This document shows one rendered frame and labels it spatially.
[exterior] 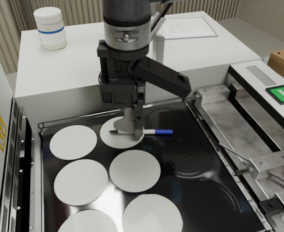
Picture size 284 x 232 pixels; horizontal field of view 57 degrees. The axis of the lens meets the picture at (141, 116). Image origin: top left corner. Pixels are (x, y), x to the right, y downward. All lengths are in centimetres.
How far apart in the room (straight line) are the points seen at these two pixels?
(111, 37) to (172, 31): 46
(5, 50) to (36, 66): 186
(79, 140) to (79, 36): 38
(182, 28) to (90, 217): 63
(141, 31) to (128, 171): 26
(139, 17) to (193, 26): 52
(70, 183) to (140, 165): 14
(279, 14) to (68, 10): 220
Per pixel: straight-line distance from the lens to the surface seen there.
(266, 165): 57
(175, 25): 91
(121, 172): 52
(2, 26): 250
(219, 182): 53
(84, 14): 276
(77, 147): 57
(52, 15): 75
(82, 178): 52
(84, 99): 64
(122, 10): 39
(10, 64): 265
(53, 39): 77
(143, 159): 54
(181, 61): 71
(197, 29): 89
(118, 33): 41
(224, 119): 68
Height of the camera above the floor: 132
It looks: 42 degrees down
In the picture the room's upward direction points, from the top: straight up
